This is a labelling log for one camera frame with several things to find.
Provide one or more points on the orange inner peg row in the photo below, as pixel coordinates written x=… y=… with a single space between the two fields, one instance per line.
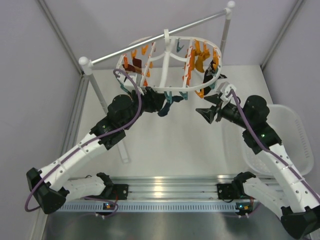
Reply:
x=188 y=66

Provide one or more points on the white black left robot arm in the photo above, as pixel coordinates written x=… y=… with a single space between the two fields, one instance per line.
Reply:
x=53 y=185

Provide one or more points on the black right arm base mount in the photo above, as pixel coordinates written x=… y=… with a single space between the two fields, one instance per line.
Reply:
x=234 y=190

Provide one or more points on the white metal drying rack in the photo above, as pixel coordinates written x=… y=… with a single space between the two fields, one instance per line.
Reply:
x=87 y=64

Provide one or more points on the white plastic basket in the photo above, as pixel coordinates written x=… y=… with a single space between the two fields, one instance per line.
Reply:
x=289 y=127

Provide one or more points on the maroon striped sock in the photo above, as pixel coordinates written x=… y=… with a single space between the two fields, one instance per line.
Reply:
x=135 y=67

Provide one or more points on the black white patterned sock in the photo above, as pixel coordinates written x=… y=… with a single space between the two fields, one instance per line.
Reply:
x=208 y=75

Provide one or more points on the white round sock hanger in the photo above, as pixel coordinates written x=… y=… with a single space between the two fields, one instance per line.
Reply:
x=163 y=67

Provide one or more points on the teal clothes peg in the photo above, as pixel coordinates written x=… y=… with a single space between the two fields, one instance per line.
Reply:
x=179 y=47
x=123 y=87
x=184 y=95
x=169 y=96

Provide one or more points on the teal back clothes peg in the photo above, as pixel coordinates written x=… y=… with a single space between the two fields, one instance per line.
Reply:
x=179 y=47

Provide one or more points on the teal right clothes peg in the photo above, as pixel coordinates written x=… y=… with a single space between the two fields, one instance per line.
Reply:
x=184 y=95

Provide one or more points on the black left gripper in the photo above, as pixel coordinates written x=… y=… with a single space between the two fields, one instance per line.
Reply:
x=153 y=100

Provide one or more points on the teal front clothes peg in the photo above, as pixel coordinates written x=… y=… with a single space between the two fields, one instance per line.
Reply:
x=169 y=96

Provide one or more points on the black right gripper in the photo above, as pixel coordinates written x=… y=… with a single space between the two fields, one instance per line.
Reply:
x=209 y=113

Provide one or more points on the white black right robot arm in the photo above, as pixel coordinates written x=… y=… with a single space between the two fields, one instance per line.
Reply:
x=298 y=207

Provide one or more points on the mustard yellow sock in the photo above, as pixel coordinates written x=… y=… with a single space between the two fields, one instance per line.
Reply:
x=201 y=56

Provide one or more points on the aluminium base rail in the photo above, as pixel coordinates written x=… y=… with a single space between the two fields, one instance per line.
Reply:
x=173 y=188

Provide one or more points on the dark navy sock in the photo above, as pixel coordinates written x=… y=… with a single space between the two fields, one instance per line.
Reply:
x=166 y=108

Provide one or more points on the orange front clothes peg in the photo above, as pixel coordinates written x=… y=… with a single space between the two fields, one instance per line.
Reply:
x=200 y=93

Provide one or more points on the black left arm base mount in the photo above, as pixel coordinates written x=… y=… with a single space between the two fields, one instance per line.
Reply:
x=117 y=191

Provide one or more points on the slotted grey cable duct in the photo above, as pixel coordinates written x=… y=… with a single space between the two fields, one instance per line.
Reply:
x=157 y=207

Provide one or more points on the teal left clothes peg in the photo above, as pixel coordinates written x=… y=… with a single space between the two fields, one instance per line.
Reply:
x=123 y=87

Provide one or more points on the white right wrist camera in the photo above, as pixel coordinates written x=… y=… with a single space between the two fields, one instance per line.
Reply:
x=224 y=91

